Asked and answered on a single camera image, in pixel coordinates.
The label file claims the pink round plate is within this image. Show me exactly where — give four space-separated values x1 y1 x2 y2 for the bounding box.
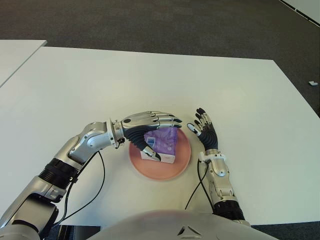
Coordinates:
128 128 192 181

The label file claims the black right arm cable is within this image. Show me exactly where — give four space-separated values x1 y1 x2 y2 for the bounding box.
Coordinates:
184 158 216 211

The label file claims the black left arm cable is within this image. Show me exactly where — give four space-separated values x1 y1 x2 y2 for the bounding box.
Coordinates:
53 149 105 226

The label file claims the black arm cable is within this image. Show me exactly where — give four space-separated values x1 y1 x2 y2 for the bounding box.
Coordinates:
184 158 216 211
53 149 105 226

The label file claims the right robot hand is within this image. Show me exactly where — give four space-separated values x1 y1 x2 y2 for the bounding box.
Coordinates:
186 107 220 151

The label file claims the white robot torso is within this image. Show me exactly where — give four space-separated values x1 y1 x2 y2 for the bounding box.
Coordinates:
86 209 276 240

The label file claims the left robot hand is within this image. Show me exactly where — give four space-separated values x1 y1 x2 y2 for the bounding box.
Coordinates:
120 110 183 163

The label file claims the purple tissue paper pack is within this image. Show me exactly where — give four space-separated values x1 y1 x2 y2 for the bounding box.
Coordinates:
139 127 179 165

